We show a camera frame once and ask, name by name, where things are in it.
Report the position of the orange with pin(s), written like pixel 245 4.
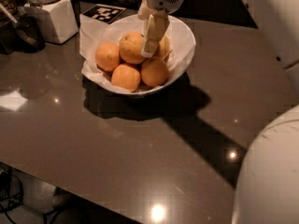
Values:
pixel 126 76
pixel 107 56
pixel 154 72
pixel 130 47
pixel 163 48

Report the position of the white paper liner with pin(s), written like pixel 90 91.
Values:
pixel 93 31

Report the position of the black pan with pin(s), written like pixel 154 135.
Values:
pixel 26 30

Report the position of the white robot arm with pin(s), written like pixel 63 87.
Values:
pixel 212 115

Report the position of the black white marker tag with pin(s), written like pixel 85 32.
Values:
pixel 104 13

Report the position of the white square jar base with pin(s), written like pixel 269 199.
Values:
pixel 56 22

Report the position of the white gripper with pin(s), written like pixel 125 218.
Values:
pixel 156 23

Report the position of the white bowl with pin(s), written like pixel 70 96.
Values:
pixel 183 38

